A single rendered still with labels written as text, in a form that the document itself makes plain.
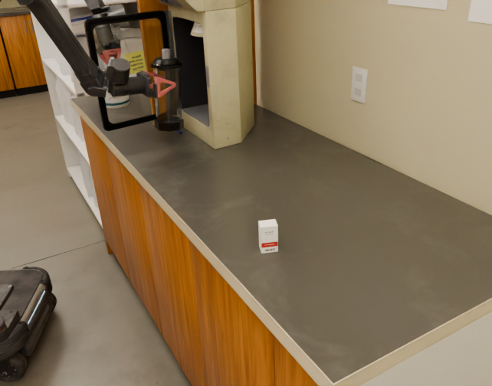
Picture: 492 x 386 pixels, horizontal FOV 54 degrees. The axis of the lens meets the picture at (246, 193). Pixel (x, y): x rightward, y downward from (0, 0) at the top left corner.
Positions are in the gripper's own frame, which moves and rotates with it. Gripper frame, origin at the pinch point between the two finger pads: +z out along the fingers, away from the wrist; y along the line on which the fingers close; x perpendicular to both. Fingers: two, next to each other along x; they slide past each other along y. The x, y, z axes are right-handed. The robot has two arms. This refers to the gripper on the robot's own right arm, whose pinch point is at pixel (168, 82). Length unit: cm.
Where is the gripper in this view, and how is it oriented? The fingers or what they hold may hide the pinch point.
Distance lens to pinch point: 171.6
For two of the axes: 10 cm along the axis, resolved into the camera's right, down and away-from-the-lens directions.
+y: -5.1, -3.7, 7.7
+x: -0.1, 9.0, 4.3
